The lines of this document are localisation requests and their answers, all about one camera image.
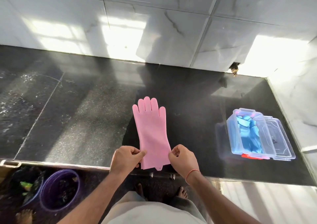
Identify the person's left hand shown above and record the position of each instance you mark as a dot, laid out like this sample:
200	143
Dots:
126	160

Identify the person's right hand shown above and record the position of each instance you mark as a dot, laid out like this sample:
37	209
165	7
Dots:
184	161

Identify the pink rubber glove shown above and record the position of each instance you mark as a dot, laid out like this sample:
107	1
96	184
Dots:
152	132
143	166

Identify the clear plastic box red latches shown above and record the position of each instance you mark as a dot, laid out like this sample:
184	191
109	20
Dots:
232	137

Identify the clear plastic lid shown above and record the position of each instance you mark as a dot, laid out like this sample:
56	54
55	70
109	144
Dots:
282	142

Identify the person's left forearm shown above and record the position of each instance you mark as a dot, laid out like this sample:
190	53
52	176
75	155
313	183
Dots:
91	201

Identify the person's right forearm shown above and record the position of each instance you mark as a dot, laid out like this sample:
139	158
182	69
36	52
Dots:
220	201

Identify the person's right foot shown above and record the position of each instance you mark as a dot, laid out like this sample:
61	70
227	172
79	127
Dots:
182	192

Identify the person's foot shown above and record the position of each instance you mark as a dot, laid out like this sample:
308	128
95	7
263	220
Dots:
24	217
140	190
182	192

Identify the person's left foot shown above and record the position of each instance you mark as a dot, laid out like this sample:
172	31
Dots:
140	190

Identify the grey trousers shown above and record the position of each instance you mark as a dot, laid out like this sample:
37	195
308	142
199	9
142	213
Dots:
183	202

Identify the white shirt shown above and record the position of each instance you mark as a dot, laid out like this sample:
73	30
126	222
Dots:
153	215

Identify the purple bucket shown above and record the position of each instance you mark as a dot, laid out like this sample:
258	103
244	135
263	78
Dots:
59	190

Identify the black lined bin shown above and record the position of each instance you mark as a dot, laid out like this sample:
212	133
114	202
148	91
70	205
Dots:
24	184

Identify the brown wall stub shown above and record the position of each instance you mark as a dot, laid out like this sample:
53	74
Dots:
234	68

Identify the metal edge bracket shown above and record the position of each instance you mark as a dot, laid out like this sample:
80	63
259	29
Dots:
10	163

